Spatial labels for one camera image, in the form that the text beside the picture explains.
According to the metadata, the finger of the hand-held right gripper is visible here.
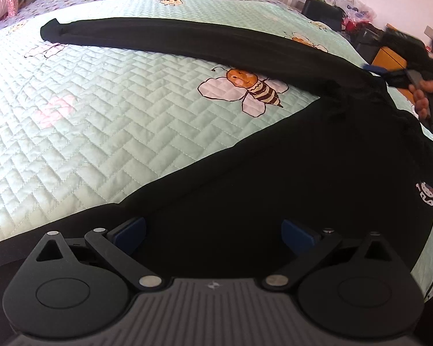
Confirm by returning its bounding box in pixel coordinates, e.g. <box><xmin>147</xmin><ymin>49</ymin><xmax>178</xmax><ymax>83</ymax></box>
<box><xmin>361</xmin><ymin>63</ymin><xmax>410</xmax><ymax>89</ymax></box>

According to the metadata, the black armchair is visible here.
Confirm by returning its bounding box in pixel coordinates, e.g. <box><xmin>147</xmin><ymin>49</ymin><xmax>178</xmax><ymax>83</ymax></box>
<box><xmin>301</xmin><ymin>0</ymin><xmax>387</xmax><ymax>62</ymax></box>

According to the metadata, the red plastic bag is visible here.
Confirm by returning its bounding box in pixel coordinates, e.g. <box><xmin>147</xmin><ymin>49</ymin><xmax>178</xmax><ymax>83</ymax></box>
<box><xmin>343</xmin><ymin>18</ymin><xmax>369</xmax><ymax>35</ymax></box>

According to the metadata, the person's right hand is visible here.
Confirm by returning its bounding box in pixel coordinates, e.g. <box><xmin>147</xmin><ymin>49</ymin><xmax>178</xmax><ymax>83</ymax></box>
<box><xmin>408</xmin><ymin>80</ymin><xmax>433</xmax><ymax>119</ymax></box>

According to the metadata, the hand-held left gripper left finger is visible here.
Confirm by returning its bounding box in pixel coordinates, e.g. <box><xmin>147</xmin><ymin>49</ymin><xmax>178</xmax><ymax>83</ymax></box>
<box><xmin>36</xmin><ymin>218</ymin><xmax>163</xmax><ymax>292</ymax></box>

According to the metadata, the green bee-print quilt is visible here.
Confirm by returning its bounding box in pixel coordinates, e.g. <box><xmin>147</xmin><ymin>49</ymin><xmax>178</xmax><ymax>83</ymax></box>
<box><xmin>0</xmin><ymin>0</ymin><xmax>433</xmax><ymax>300</ymax></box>

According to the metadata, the black long-sleeved shirt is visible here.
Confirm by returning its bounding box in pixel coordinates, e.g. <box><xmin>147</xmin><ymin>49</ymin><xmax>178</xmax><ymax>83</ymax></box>
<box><xmin>0</xmin><ymin>16</ymin><xmax>433</xmax><ymax>296</ymax></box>

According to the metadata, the white plastic bag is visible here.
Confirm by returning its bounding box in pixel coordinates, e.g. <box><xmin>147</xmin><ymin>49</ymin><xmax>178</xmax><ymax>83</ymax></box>
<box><xmin>337</xmin><ymin>0</ymin><xmax>378</xmax><ymax>26</ymax></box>

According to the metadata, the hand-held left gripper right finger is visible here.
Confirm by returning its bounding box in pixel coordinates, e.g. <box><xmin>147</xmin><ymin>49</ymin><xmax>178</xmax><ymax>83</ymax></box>
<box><xmin>263</xmin><ymin>220</ymin><xmax>394</xmax><ymax>292</ymax></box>

